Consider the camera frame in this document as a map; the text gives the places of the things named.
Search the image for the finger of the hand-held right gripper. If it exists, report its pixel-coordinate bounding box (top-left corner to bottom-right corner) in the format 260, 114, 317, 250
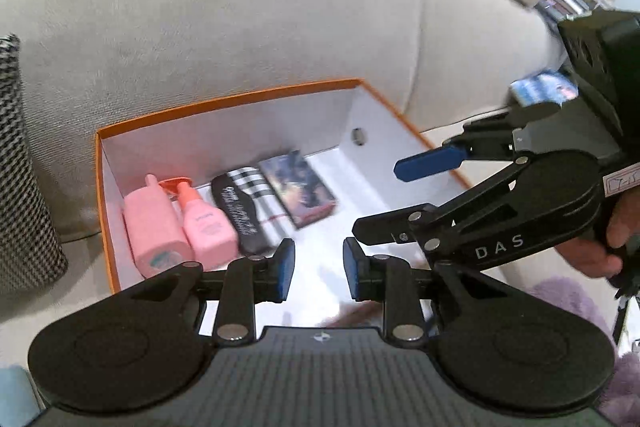
352, 155, 577, 273
394, 101, 562, 184

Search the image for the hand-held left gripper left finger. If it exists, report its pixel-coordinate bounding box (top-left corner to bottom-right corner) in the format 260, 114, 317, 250
120, 238, 297, 344

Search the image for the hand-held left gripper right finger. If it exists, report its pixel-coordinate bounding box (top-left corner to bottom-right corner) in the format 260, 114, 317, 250
342, 237, 507, 344

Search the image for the black plaid case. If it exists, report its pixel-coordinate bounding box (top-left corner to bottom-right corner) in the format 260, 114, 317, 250
211, 166, 291, 258

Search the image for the dark picture box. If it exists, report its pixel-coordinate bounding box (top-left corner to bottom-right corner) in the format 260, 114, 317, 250
259, 150, 338, 230

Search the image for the orange cardboard box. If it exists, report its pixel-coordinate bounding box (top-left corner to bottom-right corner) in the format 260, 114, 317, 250
95, 78, 476, 333

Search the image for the pink pump bottle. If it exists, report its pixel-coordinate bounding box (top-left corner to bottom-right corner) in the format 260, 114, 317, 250
159, 177, 238, 267

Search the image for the pink square bottle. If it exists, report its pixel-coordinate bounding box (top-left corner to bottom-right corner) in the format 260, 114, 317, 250
122, 174, 195, 279

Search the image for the person's right hand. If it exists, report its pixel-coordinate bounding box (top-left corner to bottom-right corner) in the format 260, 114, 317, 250
562, 194, 640, 280

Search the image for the blue printed cushion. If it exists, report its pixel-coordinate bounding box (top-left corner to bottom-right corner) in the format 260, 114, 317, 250
509, 69, 580, 108

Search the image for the purple fluffy rug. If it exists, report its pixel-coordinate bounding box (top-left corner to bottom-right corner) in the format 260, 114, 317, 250
527, 277, 640, 427

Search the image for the beige sofa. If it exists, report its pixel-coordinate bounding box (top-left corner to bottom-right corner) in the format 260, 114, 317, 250
0, 0, 571, 373

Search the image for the houndstooth pillow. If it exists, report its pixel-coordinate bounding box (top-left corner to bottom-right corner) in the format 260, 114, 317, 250
0, 34, 70, 295

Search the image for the light blue pillow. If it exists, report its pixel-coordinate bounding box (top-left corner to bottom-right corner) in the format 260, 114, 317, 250
0, 366, 41, 427

